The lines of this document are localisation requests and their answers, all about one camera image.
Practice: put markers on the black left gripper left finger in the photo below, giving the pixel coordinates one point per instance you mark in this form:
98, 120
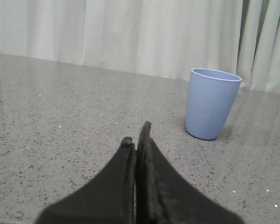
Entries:
108, 198

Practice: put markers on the white curtain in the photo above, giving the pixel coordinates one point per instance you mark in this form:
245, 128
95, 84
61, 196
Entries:
164, 38

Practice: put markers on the blue plastic cup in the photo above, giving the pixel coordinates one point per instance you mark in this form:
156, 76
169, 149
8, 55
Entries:
211, 94

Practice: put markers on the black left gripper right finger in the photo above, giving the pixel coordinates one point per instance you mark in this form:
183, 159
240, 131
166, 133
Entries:
163, 196

